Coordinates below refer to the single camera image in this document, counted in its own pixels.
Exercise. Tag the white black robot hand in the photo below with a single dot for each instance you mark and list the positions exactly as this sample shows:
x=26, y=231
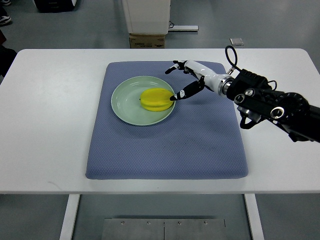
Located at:
x=205, y=78

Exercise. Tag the yellow starfruit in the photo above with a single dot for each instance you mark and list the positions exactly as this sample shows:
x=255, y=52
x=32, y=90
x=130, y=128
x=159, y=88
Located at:
x=156, y=99

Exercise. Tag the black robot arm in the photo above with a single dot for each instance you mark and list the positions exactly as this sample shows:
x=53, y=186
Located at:
x=257, y=101

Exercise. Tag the grey floor plate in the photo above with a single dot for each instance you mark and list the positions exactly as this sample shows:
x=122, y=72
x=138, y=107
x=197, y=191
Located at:
x=236, y=41

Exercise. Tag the light green plate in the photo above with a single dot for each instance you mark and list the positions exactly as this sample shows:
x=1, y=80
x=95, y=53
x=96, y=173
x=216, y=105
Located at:
x=125, y=101

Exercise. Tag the blue-grey padded mat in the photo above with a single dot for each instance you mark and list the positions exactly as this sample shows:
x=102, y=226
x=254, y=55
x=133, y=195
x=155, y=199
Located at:
x=199, y=140

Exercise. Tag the white floor bar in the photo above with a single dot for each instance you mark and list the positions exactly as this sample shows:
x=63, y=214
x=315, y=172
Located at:
x=183, y=28

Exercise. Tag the cardboard box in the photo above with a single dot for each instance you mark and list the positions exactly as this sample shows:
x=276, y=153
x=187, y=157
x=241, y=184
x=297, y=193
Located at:
x=147, y=41

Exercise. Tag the white cabinet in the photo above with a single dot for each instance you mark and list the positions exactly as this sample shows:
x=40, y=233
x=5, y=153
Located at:
x=147, y=17

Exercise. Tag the white right table leg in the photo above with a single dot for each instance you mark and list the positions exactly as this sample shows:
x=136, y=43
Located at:
x=253, y=215

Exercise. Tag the white table leg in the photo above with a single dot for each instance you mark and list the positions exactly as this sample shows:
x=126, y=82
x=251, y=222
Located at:
x=253, y=215
x=70, y=216

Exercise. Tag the white left table leg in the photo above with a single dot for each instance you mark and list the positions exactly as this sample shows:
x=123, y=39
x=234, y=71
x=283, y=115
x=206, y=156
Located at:
x=70, y=216

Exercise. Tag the black white machine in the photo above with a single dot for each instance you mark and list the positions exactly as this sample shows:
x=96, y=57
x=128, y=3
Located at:
x=55, y=6

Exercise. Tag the dark object at left edge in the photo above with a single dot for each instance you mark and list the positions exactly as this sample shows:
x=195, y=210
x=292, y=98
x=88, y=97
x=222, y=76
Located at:
x=7, y=56

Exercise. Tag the black white shoe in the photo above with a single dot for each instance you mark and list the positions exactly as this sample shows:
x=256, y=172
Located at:
x=5, y=19

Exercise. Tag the metal base plate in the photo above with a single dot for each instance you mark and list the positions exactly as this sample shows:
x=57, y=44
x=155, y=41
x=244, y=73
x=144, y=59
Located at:
x=164, y=229

